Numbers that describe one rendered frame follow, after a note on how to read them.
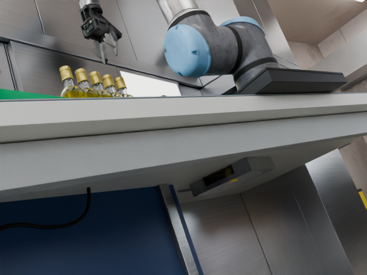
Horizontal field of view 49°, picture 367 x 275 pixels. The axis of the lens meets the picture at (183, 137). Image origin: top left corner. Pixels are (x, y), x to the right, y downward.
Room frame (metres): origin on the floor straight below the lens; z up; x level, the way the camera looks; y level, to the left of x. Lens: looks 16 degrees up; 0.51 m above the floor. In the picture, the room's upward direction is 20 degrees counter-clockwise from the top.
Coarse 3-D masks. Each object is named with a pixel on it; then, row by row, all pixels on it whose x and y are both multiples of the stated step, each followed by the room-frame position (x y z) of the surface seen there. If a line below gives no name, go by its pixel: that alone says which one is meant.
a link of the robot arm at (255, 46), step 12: (228, 24) 0.88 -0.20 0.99; (240, 24) 0.87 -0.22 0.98; (252, 24) 0.88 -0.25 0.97; (240, 36) 0.85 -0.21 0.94; (252, 36) 0.87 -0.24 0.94; (264, 36) 0.90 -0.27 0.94; (240, 48) 0.85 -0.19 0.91; (252, 48) 0.87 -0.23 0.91; (264, 48) 0.88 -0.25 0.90; (240, 60) 0.87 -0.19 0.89; (252, 60) 0.87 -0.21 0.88
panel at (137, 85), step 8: (128, 80) 1.54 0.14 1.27; (136, 80) 1.59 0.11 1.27; (144, 80) 1.64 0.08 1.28; (152, 80) 1.69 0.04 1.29; (128, 88) 1.53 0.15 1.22; (136, 88) 1.57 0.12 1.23; (144, 88) 1.62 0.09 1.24; (152, 88) 1.67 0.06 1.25; (160, 88) 1.72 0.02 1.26; (168, 88) 1.78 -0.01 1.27; (176, 88) 1.84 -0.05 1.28; (136, 96) 1.56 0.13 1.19; (144, 96) 1.60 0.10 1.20; (152, 96) 1.65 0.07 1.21
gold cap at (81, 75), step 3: (78, 69) 1.13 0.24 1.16; (81, 69) 1.13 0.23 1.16; (84, 69) 1.14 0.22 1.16; (75, 72) 1.14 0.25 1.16; (78, 72) 1.13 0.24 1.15; (81, 72) 1.13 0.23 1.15; (84, 72) 1.14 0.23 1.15; (75, 75) 1.14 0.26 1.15; (78, 75) 1.13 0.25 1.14; (81, 75) 1.13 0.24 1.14; (84, 75) 1.14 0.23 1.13; (78, 78) 1.13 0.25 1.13; (81, 78) 1.13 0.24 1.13; (84, 78) 1.13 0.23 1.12; (87, 78) 1.15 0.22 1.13; (78, 81) 1.14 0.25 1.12; (78, 84) 1.15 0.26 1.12
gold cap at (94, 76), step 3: (93, 72) 1.18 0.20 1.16; (96, 72) 1.18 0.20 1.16; (90, 75) 1.18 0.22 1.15; (93, 75) 1.18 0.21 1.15; (96, 75) 1.18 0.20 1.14; (99, 75) 1.20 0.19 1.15; (90, 78) 1.19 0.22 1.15; (93, 78) 1.18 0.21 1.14; (96, 78) 1.18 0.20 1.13; (99, 78) 1.19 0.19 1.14; (93, 81) 1.18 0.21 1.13; (96, 81) 1.18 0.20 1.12; (99, 81) 1.18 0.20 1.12; (93, 84) 1.18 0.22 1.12; (102, 84) 1.20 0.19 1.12
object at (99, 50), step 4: (96, 44) 1.28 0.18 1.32; (100, 44) 1.30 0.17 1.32; (104, 44) 1.30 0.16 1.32; (92, 48) 1.27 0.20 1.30; (96, 48) 1.28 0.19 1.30; (100, 48) 1.30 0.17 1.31; (104, 48) 1.30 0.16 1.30; (92, 52) 1.27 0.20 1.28; (96, 52) 1.28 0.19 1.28; (100, 52) 1.30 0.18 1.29; (104, 52) 1.30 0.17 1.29; (100, 56) 1.30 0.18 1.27; (104, 56) 1.30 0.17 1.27; (104, 60) 1.30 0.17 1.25
